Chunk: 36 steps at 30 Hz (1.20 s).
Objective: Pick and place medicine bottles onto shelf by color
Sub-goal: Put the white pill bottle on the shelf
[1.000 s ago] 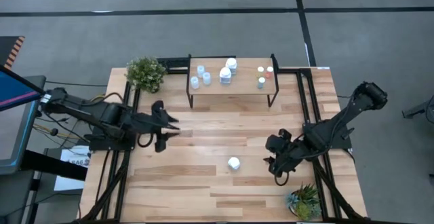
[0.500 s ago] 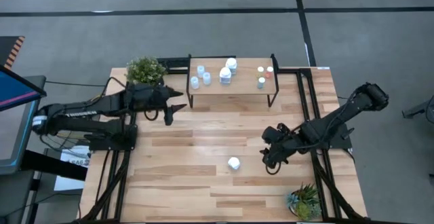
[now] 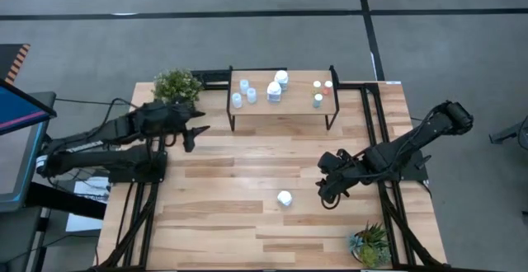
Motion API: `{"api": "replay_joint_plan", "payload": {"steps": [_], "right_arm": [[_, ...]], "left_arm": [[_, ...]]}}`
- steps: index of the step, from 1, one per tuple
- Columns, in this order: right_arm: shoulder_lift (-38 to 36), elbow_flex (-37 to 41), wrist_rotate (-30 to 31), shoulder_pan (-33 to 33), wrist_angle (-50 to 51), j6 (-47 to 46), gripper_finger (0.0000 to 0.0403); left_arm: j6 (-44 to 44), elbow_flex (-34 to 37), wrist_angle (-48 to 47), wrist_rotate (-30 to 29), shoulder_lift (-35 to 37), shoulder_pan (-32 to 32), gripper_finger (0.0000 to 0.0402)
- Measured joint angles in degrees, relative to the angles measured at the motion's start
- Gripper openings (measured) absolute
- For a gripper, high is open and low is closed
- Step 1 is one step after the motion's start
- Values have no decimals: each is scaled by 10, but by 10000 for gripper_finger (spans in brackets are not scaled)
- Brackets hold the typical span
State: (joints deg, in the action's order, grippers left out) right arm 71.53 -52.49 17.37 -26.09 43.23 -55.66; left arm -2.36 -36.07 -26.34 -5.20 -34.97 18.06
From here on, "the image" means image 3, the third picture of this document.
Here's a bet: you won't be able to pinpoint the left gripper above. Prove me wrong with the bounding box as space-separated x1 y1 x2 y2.
134 100 211 153

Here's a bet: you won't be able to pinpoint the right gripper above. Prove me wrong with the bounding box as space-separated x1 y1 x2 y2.
314 149 373 210

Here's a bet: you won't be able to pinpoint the white supplement bottle blue label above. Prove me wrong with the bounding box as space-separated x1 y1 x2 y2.
276 190 294 208
266 81 283 103
273 69 290 91

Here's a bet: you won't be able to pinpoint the wooden shelf black legs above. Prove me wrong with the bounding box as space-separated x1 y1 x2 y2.
225 64 341 132

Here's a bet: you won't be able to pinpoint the bushy green potted plant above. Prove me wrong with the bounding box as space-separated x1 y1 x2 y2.
152 68 204 107

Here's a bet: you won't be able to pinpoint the succulent plant in pot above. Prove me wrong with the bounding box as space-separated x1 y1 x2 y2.
347 221 393 270

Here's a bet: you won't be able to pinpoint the white paper sheet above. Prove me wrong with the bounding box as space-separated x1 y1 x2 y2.
65 176 112 232

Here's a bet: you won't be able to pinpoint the blue-screen display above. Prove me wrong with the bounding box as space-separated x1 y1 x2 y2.
0 77 58 214

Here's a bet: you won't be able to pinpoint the black mat orange-striped edge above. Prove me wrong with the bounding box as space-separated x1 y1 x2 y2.
0 43 31 86

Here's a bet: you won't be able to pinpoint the black cable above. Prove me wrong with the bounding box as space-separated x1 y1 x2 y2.
54 96 139 112

